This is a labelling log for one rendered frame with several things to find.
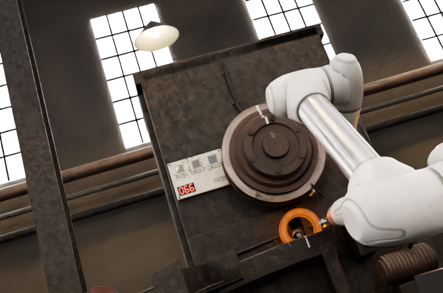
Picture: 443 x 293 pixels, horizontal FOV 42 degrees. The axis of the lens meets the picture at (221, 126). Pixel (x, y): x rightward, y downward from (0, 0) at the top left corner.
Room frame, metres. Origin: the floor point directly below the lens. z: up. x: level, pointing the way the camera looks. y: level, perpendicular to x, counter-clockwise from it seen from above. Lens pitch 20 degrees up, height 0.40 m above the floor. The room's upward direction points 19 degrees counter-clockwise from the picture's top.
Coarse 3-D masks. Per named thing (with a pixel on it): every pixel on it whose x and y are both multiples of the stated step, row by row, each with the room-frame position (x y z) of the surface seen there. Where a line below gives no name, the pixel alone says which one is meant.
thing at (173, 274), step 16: (224, 256) 2.27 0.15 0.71; (160, 272) 2.14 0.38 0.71; (176, 272) 2.07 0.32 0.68; (192, 272) 2.32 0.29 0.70; (208, 272) 2.36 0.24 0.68; (224, 272) 2.29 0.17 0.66; (240, 272) 2.22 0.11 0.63; (160, 288) 2.16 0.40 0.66; (176, 288) 2.09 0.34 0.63; (192, 288) 2.30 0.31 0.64
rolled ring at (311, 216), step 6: (294, 210) 2.54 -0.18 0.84; (300, 210) 2.54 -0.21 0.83; (306, 210) 2.54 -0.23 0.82; (288, 216) 2.53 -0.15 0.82; (294, 216) 2.54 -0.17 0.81; (306, 216) 2.54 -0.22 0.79; (312, 216) 2.54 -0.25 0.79; (282, 222) 2.53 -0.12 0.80; (288, 222) 2.53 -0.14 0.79; (312, 222) 2.55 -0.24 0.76; (318, 222) 2.55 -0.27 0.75; (282, 228) 2.53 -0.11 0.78; (318, 228) 2.54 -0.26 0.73; (282, 234) 2.52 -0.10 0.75; (288, 234) 2.53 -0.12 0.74; (282, 240) 2.55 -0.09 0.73; (288, 240) 2.53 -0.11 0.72
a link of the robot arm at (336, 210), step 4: (340, 200) 2.15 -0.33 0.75; (336, 204) 2.16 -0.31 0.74; (340, 204) 2.13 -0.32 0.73; (332, 208) 2.20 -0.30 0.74; (336, 208) 2.16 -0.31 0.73; (340, 208) 2.13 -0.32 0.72; (332, 212) 2.20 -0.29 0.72; (336, 212) 2.17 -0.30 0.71; (340, 212) 2.14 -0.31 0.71; (332, 216) 2.22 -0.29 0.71; (336, 216) 2.18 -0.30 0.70; (340, 216) 2.15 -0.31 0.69; (336, 220) 2.20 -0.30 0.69; (340, 220) 2.18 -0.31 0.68; (340, 224) 2.22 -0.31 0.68; (344, 224) 2.20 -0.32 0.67
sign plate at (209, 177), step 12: (192, 156) 2.59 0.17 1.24; (204, 156) 2.60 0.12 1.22; (216, 156) 2.61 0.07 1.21; (168, 168) 2.59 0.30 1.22; (192, 168) 2.59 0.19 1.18; (204, 168) 2.60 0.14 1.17; (216, 168) 2.61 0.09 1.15; (180, 180) 2.58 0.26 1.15; (192, 180) 2.59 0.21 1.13; (204, 180) 2.60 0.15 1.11; (216, 180) 2.60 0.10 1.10; (192, 192) 2.59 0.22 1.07; (204, 192) 2.60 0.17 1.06
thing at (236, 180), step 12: (252, 108) 2.51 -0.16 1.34; (264, 108) 2.52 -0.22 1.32; (240, 120) 2.50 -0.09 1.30; (228, 132) 2.49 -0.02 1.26; (228, 144) 2.49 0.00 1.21; (228, 156) 2.48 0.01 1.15; (324, 156) 2.54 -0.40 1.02; (228, 168) 2.48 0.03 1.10; (240, 180) 2.49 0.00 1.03; (312, 180) 2.53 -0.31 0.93; (252, 192) 2.49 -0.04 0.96; (300, 192) 2.52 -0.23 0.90
